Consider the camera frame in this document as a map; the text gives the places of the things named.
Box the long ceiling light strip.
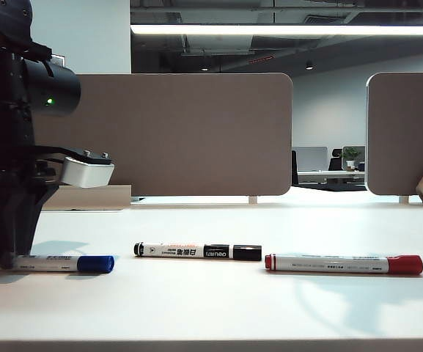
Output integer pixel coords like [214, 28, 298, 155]
[130, 24, 423, 37]

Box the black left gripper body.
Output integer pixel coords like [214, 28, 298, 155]
[0, 145, 59, 192]

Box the grey background desk screen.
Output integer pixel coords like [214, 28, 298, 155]
[293, 146, 328, 172]

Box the red whiteboard marker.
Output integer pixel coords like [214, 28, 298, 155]
[263, 252, 423, 275]

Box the wide brown desk divider panel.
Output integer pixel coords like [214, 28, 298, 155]
[31, 72, 295, 197]

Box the white background desk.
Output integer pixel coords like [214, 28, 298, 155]
[297, 170, 367, 185]

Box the grey ceiling air duct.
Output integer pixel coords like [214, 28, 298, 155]
[180, 34, 253, 56]

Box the black office chair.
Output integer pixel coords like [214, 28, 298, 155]
[328, 148, 344, 172]

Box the blue whiteboard marker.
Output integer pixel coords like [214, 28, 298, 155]
[0, 254, 116, 274]

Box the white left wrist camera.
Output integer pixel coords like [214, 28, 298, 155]
[59, 149, 116, 190]

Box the small potted green plant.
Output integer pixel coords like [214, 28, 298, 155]
[342, 146, 363, 172]

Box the black whiteboard marker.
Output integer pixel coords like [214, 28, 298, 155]
[133, 241, 262, 262]

